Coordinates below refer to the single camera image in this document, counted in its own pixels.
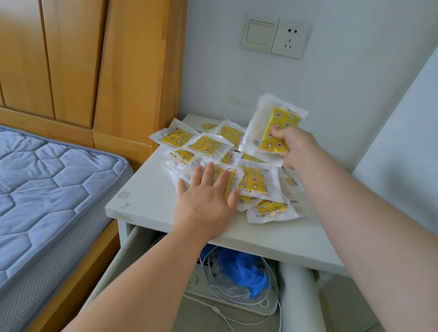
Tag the person's right hand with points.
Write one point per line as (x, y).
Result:
(303, 148)

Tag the person's left hand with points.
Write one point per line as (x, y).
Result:
(201, 209)

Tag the person's left little finger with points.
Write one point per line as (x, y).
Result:
(182, 189)

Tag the person's left thumb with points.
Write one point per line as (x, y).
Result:
(234, 200)

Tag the person's right thumb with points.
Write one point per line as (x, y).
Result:
(280, 130)

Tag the person's left middle finger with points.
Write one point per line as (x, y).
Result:
(208, 177)

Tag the yellow snack packet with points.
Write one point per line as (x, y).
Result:
(278, 117)

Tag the person's right forearm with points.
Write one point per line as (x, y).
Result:
(372, 250)

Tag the person's left forearm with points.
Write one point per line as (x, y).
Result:
(136, 285)

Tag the pile of yellow packets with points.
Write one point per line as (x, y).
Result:
(255, 178)

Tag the white bedside table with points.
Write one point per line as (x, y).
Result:
(147, 199)

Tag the blue plastic glove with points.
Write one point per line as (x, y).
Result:
(242, 270)

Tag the white power strip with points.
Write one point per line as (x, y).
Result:
(226, 298)

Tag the white open drawer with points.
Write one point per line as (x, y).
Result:
(199, 328)

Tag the blue quilted mattress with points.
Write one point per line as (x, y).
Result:
(19, 203)

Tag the wooden headboard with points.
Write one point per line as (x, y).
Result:
(79, 35)

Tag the white wall socket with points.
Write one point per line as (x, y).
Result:
(291, 38)

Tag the white light switch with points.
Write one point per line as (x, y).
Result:
(260, 32)

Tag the wooden bed frame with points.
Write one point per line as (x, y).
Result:
(77, 282)

